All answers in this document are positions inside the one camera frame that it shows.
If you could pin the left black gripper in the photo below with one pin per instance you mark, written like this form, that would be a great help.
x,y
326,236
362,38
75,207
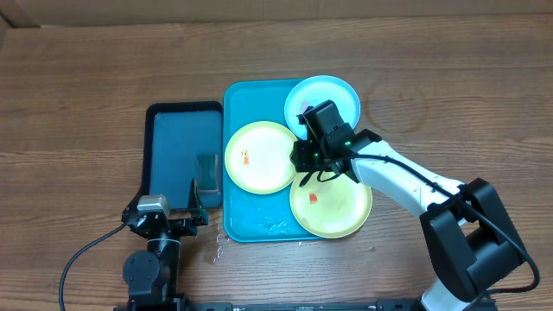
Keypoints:
x,y
196,213

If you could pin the green dish sponge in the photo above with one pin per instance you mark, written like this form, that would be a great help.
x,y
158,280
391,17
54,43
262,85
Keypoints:
x,y
208,173

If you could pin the teal plastic serving tray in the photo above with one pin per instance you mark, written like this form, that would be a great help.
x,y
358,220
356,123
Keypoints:
x,y
247,217

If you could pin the yellow-green plate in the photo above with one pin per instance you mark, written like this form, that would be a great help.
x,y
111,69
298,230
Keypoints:
x,y
331,209
257,157

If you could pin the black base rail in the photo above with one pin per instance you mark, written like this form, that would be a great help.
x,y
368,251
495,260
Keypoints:
x,y
380,305

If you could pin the black water tray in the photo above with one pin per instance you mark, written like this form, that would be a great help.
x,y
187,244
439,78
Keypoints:
x,y
175,134

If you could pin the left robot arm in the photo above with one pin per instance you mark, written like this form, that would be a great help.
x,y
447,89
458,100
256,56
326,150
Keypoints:
x,y
152,275

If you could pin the light blue plate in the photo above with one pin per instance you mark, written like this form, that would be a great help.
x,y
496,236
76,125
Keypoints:
x,y
316,90

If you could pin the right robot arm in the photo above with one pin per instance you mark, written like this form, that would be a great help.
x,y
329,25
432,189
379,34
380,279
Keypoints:
x,y
470,237

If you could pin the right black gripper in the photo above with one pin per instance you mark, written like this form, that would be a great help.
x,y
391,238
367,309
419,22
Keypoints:
x,y
298,155

